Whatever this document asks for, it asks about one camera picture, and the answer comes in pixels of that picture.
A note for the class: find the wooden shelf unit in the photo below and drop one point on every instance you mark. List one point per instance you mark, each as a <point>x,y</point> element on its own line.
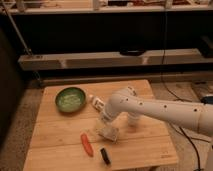
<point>86,42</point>

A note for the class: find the green bowl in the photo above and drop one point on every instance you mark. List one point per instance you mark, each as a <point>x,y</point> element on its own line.
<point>70,99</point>

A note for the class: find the orange carrot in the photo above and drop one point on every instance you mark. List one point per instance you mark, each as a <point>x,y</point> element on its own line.
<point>86,144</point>

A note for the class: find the blue object at right edge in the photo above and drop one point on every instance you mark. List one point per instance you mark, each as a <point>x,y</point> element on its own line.
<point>207,99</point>

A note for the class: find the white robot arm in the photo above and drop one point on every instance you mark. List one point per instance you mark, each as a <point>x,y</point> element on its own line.
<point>197,117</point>

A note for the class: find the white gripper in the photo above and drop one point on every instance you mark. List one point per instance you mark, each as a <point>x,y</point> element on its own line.
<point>110,132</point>

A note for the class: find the small white bottle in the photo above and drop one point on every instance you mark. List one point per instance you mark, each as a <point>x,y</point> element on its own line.
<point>96,102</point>

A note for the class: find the black round object on shelf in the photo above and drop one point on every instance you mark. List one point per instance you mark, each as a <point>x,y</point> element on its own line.
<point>132,52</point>

